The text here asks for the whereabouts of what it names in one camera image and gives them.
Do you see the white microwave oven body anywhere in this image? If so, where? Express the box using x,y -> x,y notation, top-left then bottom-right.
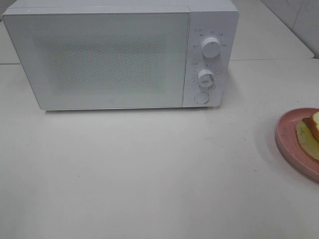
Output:
2,0 -> 239,110

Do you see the toast sandwich with cheese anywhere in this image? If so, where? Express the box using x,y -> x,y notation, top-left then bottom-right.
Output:
296,112 -> 319,161

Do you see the upper white power knob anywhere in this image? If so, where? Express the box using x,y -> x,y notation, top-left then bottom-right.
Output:
200,36 -> 221,58

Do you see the round white door button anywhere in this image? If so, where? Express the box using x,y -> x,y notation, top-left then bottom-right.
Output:
194,92 -> 209,104

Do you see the white microwave door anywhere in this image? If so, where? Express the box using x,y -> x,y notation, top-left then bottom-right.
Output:
3,13 -> 189,110

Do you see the lower white timer knob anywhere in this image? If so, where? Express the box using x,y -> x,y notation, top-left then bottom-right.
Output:
198,69 -> 215,88

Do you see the pink round plate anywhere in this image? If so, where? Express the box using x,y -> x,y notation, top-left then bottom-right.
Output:
275,108 -> 319,181

